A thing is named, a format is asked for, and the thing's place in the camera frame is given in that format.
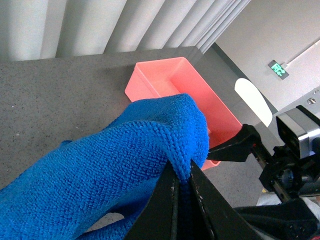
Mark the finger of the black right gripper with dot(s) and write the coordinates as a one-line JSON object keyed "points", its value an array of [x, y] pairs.
{"points": [[212, 216]]}

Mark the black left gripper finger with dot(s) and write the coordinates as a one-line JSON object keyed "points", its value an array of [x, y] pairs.
{"points": [[159, 218]]}

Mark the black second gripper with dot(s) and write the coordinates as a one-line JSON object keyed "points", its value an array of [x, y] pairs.
{"points": [[283, 172]]}

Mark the blue microfiber cloth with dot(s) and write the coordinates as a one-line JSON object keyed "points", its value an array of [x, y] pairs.
{"points": [[94, 188]]}

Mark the green exit sign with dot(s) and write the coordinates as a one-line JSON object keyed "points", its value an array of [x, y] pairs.
{"points": [[278, 69]]}

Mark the pink plastic bin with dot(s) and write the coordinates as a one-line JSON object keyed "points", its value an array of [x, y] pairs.
{"points": [[171, 77]]}

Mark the white pleated curtain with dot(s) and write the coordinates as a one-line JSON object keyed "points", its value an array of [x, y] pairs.
{"points": [[45, 29]]}

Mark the silver gripper mounted camera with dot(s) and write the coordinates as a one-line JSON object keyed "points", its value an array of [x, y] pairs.
{"points": [[299, 125]]}

